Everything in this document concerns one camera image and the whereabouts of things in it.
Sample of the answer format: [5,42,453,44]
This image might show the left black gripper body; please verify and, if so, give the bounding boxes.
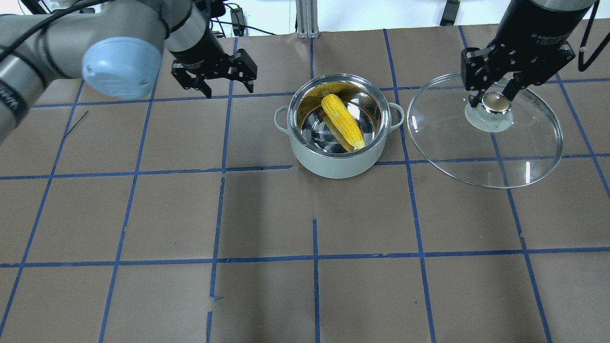
[171,29,229,90]

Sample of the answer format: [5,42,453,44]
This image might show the black power adapter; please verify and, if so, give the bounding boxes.
[230,7,247,37]

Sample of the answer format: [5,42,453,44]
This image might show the yellow corn cob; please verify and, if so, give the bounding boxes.
[322,94,366,150]

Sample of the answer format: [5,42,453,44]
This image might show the pale green steel pot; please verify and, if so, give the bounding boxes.
[273,73,406,179]

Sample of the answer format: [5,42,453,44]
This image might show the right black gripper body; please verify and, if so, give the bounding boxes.
[486,37,576,85]

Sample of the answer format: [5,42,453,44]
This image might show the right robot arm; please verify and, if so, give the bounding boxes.
[460,0,609,107]

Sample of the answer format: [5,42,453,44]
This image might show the glass pot lid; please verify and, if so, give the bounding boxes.
[406,72,564,189]

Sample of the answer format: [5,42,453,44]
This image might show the aluminium frame post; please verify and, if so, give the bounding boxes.
[295,0,320,39]

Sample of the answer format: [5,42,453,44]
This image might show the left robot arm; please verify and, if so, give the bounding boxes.
[0,0,257,141]

